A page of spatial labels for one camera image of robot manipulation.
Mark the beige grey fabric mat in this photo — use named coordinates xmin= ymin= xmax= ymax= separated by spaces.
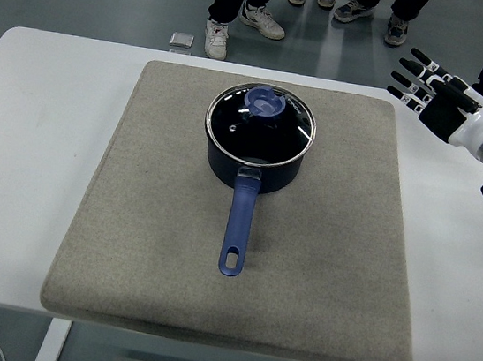
xmin=34 ymin=49 xmax=449 ymax=361

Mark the white table leg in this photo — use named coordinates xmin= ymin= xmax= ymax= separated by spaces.
xmin=33 ymin=316 xmax=72 ymax=361

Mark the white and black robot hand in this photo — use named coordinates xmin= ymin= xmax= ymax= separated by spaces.
xmin=379 ymin=43 xmax=483 ymax=154

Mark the glass pot lid blue knob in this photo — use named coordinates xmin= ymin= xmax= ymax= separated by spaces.
xmin=200 ymin=76 xmax=322 ymax=173

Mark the dark blue pot blue handle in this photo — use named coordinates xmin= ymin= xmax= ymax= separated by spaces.
xmin=186 ymin=117 xmax=313 ymax=287

